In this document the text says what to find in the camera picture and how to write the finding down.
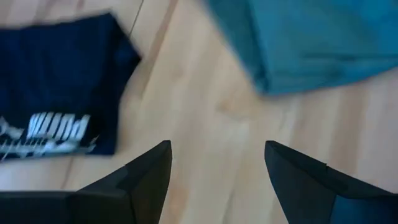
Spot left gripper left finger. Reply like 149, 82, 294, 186
0, 139, 174, 224

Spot teal green shorts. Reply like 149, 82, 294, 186
203, 0, 398, 96

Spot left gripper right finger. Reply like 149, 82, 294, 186
264, 140, 398, 224

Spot navy Puma underwear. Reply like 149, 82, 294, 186
0, 12, 142, 161

